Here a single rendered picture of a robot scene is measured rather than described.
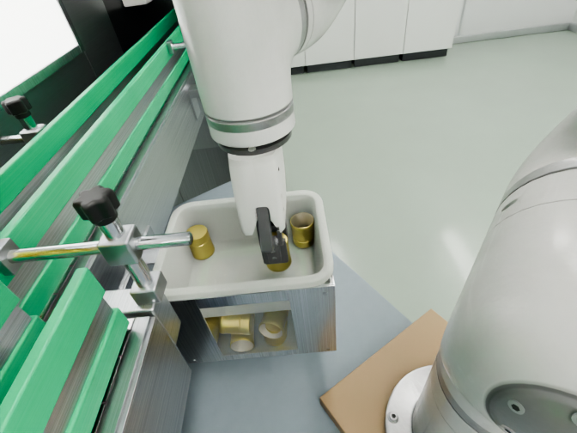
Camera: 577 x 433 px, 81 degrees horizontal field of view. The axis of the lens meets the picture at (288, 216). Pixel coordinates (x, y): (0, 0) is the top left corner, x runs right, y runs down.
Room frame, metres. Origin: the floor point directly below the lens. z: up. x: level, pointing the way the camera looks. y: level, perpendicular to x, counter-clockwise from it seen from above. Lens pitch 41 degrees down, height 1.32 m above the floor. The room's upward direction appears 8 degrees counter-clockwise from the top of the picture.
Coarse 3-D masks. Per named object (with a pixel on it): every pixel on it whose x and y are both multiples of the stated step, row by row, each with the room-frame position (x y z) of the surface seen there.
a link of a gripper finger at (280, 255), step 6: (276, 240) 0.27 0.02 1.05; (276, 246) 0.28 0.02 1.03; (282, 246) 0.29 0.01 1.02; (270, 252) 0.28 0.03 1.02; (276, 252) 0.28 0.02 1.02; (282, 252) 0.29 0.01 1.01; (264, 258) 0.29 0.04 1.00; (270, 258) 0.28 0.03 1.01; (276, 258) 0.28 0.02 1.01; (282, 258) 0.29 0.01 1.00
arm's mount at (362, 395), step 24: (432, 312) 0.31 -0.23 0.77; (408, 336) 0.28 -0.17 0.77; (432, 336) 0.27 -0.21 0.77; (384, 360) 0.24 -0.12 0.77; (408, 360) 0.24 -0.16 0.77; (432, 360) 0.23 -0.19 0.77; (336, 384) 0.22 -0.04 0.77; (360, 384) 0.21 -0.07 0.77; (384, 384) 0.21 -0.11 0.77; (336, 408) 0.18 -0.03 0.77; (360, 408) 0.18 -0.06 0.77; (384, 408) 0.17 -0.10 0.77; (360, 432) 0.15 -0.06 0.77; (384, 432) 0.14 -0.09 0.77
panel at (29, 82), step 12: (60, 0) 0.81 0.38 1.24; (72, 24) 0.82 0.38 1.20; (72, 48) 0.78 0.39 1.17; (60, 60) 0.72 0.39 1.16; (36, 72) 0.63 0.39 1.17; (48, 72) 0.66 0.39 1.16; (24, 84) 0.59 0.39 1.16; (36, 84) 0.62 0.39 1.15; (0, 96) 0.53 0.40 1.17; (12, 96) 0.55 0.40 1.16; (0, 108) 0.52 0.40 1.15
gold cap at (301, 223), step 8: (296, 216) 0.38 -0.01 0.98; (304, 216) 0.38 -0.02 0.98; (312, 216) 0.37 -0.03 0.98; (296, 224) 0.38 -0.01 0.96; (304, 224) 0.38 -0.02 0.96; (312, 224) 0.36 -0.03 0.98; (296, 232) 0.36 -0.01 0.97; (304, 232) 0.35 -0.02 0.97; (312, 232) 0.36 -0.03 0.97; (296, 240) 0.36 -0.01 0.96; (304, 240) 0.35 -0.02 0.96; (312, 240) 0.36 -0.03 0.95
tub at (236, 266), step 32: (288, 192) 0.40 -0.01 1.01; (192, 224) 0.40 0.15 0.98; (224, 224) 0.40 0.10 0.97; (288, 224) 0.39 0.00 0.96; (320, 224) 0.33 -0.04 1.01; (160, 256) 0.31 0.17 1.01; (192, 256) 0.37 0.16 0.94; (224, 256) 0.36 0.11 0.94; (256, 256) 0.35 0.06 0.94; (320, 256) 0.29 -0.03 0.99; (192, 288) 0.25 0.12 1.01; (224, 288) 0.24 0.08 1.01; (256, 288) 0.24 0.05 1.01; (288, 288) 0.24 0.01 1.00
